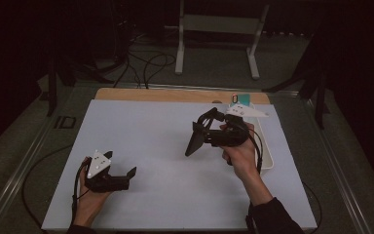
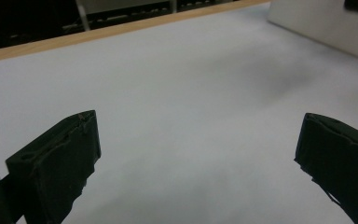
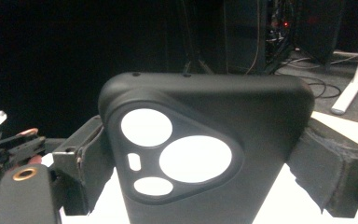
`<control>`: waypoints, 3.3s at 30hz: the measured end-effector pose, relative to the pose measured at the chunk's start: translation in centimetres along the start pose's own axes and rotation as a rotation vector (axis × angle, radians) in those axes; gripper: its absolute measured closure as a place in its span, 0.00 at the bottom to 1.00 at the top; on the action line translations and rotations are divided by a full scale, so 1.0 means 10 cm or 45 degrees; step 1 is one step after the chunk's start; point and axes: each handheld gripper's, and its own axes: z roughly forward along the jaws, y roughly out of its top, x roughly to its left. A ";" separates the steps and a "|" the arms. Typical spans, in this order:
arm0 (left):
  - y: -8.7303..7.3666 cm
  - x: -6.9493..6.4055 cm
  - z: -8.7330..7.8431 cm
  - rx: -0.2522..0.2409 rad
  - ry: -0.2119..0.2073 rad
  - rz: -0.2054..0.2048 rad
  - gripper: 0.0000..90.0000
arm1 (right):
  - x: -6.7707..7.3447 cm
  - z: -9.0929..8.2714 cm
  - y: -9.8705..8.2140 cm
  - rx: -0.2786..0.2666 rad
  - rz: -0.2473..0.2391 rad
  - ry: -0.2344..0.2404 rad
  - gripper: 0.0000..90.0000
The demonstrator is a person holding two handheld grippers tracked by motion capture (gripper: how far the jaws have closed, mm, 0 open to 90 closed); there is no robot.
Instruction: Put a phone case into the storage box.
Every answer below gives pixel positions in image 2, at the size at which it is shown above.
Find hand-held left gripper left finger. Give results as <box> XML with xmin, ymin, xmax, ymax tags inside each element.
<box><xmin>5</xmin><ymin>109</ymin><xmax>102</xmax><ymax>224</ymax></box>

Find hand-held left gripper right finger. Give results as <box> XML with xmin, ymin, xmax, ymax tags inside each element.
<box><xmin>294</xmin><ymin>112</ymin><xmax>358</xmax><ymax>224</ymax></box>

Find white plastic bin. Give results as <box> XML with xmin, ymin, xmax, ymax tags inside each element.
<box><xmin>267</xmin><ymin>0</ymin><xmax>358</xmax><ymax>65</ymax></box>

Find wooden table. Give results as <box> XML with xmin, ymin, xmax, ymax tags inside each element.
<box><xmin>0</xmin><ymin>0</ymin><xmax>271</xmax><ymax>65</ymax></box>

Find white table mat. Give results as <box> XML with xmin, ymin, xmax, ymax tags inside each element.
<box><xmin>0</xmin><ymin>1</ymin><xmax>358</xmax><ymax>224</ymax></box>

